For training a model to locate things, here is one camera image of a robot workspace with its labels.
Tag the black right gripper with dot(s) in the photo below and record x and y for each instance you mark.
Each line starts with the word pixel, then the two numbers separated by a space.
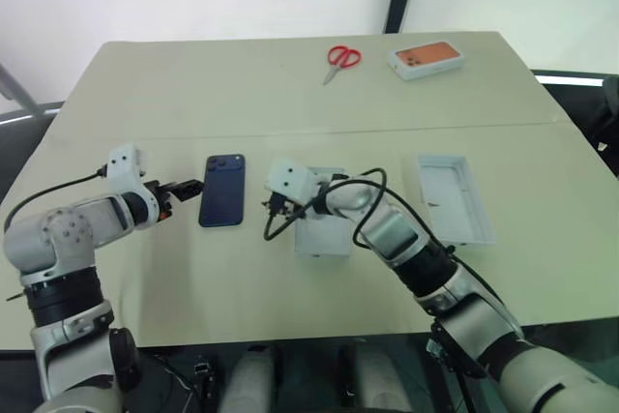
pixel 285 204

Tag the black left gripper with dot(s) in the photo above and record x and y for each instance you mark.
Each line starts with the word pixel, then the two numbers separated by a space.
pixel 156 197

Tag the white phone box lid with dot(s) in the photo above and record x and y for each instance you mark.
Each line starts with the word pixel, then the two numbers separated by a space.
pixel 454 200

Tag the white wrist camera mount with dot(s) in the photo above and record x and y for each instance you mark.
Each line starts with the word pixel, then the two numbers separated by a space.
pixel 123 168
pixel 290 180

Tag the white phone box base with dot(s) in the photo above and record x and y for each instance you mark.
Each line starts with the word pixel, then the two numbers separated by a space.
pixel 321 236

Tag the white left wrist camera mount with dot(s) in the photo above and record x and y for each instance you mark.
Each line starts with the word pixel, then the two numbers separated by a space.
pixel 123 168

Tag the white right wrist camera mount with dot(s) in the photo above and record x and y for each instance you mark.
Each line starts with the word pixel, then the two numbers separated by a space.
pixel 290 180

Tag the dark blue smartphone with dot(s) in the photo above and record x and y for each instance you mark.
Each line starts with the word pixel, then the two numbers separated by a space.
pixel 222 195

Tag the white box with orange phone print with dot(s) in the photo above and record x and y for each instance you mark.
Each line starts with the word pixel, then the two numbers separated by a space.
pixel 425 60

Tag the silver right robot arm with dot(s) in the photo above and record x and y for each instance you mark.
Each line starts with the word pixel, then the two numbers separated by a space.
pixel 389 231

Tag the grey metal frame leg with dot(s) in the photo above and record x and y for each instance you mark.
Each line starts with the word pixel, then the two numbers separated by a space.
pixel 19 91

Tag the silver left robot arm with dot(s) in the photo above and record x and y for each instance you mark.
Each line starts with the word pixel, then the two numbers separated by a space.
pixel 72 225

